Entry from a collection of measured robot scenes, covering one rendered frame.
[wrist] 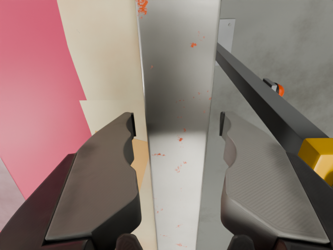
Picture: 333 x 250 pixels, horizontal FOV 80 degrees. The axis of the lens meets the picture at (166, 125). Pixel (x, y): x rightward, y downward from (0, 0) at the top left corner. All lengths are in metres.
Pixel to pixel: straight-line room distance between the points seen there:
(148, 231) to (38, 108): 0.18
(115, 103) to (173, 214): 0.10
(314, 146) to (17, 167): 0.28
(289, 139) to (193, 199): 0.22
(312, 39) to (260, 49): 0.25
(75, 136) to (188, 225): 0.12
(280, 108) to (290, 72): 0.91
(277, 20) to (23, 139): 1.15
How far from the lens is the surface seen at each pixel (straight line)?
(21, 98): 0.19
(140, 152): 0.18
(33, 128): 0.20
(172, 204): 0.17
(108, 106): 0.16
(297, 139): 0.34
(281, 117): 0.37
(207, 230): 2.14
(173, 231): 0.20
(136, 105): 0.15
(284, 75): 1.30
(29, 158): 0.22
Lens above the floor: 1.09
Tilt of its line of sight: 59 degrees down
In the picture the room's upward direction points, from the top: 178 degrees counter-clockwise
